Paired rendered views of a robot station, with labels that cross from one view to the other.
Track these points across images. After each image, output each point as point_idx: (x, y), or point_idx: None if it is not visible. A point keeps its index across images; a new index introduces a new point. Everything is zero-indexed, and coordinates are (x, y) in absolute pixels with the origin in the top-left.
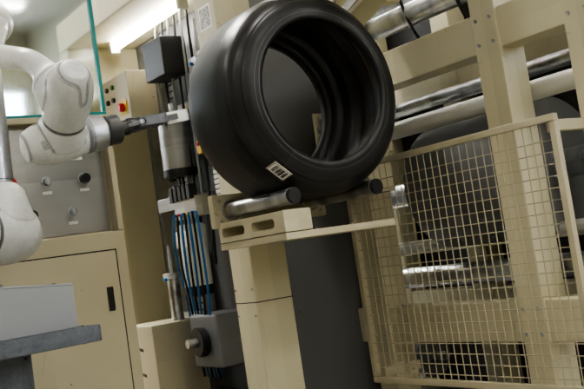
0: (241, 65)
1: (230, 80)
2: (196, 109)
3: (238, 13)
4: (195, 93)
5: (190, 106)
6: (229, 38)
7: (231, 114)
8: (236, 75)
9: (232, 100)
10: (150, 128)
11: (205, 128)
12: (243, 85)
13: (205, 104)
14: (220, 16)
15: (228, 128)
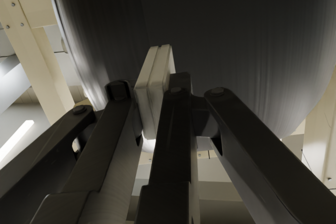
0: (95, 106)
1: (98, 92)
2: (258, 41)
3: (313, 115)
4: (255, 82)
5: (298, 51)
6: (146, 149)
7: (78, 16)
8: (93, 95)
9: (82, 50)
10: (221, 111)
11: None
12: (75, 70)
13: (201, 52)
14: (325, 131)
15: None
